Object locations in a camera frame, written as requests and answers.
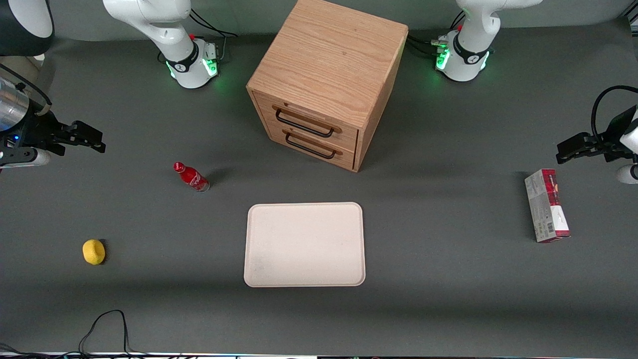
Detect left wrist camera housing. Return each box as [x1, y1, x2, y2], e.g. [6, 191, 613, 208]
[616, 164, 638, 185]

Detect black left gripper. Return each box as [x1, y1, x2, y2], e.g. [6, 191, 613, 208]
[556, 106, 638, 165]

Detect black cable at table edge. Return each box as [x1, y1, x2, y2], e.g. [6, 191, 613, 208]
[0, 309, 150, 359]

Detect red soda bottle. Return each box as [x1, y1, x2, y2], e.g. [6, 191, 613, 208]
[172, 161, 211, 193]

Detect black arm base cables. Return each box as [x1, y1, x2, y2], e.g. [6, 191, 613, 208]
[188, 7, 239, 64]
[406, 9, 468, 56]

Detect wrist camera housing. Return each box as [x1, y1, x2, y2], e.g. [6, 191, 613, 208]
[0, 149, 51, 169]
[616, 164, 638, 185]

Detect black right arm base cables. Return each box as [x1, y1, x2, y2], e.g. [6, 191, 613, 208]
[188, 7, 239, 64]

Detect grey and red carton box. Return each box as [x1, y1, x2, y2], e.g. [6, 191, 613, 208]
[524, 168, 572, 244]

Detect black metal drawer handle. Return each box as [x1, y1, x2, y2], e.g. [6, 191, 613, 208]
[285, 130, 337, 161]
[275, 108, 336, 139]

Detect black left arm base cables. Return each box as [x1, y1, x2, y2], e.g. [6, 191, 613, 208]
[406, 9, 468, 56]

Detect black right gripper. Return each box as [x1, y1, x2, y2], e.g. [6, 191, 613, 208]
[0, 111, 107, 156]

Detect yellow lemon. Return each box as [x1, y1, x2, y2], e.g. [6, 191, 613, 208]
[82, 239, 107, 266]

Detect oak drawer with handle rail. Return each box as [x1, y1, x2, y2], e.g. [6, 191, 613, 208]
[253, 92, 360, 151]
[262, 122, 358, 171]

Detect cream rectangular tray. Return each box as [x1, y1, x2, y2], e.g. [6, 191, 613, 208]
[243, 201, 367, 288]

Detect black left wrist cable loop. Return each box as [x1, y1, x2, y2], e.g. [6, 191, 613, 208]
[590, 85, 638, 146]

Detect oak wooden drawer cabinet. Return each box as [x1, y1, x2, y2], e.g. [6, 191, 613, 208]
[246, 0, 410, 173]

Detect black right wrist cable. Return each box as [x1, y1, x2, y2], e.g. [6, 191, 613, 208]
[0, 63, 53, 116]

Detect right wrist camera housing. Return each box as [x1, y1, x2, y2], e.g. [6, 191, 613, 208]
[0, 149, 51, 169]

